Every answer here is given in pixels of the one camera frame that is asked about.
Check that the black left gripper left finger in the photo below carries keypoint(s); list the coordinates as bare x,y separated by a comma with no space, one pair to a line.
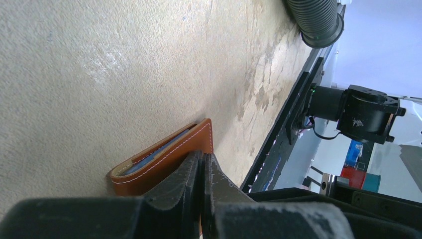
171,210

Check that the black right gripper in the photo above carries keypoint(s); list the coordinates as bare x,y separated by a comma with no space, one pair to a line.
370,215

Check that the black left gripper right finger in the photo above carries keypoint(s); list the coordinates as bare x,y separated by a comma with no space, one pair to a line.
228,213

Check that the brown leather card holder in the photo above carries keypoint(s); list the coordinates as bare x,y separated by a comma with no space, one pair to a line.
143,171

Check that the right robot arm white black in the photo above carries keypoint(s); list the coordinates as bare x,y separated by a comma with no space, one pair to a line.
363,115

